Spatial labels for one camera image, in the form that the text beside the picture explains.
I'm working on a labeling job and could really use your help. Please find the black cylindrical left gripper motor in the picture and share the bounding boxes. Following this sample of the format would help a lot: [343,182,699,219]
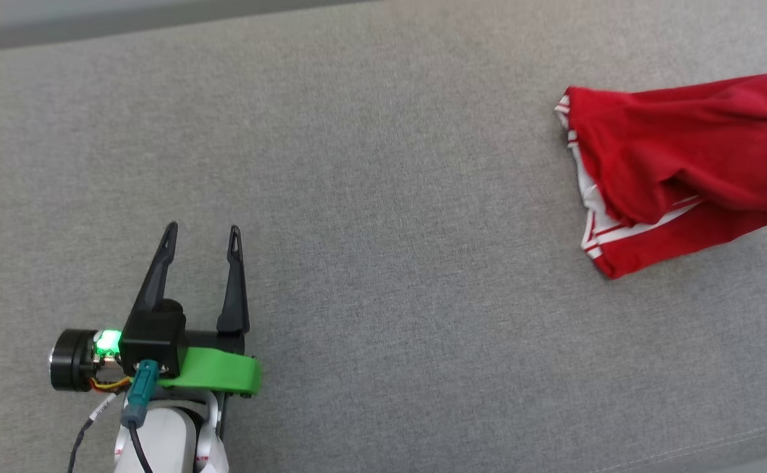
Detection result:
[48,328,124,394]

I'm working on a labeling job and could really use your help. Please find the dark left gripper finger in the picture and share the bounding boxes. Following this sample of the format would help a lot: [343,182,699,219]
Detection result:
[131,221,179,318]
[217,225,251,333]

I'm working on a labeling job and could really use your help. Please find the thin black tagged cable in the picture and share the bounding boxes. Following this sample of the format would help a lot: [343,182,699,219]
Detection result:
[68,393,121,473]

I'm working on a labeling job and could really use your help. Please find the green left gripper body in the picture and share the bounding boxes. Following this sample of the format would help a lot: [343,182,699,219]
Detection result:
[157,331,263,397]

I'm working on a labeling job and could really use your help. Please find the red and white basketball jersey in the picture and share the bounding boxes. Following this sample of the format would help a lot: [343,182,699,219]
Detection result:
[554,68,767,281]

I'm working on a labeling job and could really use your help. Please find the black cable with teal plug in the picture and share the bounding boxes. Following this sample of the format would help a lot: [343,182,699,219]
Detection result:
[122,359,160,473]

